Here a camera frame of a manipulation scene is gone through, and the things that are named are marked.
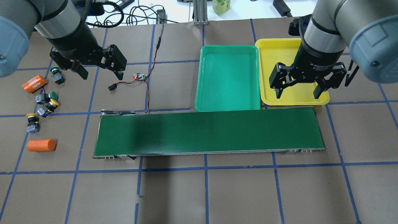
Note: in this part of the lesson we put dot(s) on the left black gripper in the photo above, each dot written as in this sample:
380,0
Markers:
75,42

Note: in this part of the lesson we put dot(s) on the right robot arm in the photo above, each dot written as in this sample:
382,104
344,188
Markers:
339,38

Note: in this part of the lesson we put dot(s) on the plain orange cylinder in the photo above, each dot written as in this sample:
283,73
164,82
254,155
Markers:
41,145

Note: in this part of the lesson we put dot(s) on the green tea bottle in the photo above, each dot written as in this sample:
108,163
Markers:
221,6

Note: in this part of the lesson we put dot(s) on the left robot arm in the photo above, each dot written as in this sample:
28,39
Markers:
63,24

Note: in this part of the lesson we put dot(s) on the orange cylinder with 4680 print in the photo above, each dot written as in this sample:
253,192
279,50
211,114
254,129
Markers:
34,84

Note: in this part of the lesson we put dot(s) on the green plastic tray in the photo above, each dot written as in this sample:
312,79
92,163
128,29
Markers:
228,78

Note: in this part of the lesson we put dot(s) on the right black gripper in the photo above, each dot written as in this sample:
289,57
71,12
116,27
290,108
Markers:
314,63

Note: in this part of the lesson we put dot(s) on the yellow push button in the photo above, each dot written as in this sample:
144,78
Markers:
47,109
33,123

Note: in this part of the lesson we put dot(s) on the small controller circuit board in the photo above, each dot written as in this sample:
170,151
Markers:
139,77

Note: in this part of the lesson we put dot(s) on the aluminium frame post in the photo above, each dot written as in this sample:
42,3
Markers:
200,16

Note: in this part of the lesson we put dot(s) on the green conveyor belt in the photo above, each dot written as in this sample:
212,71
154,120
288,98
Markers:
245,131

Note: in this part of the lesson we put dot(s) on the green push button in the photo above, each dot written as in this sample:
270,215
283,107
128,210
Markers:
57,76
44,98

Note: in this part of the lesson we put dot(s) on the black power adapter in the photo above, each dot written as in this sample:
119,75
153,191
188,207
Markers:
282,8

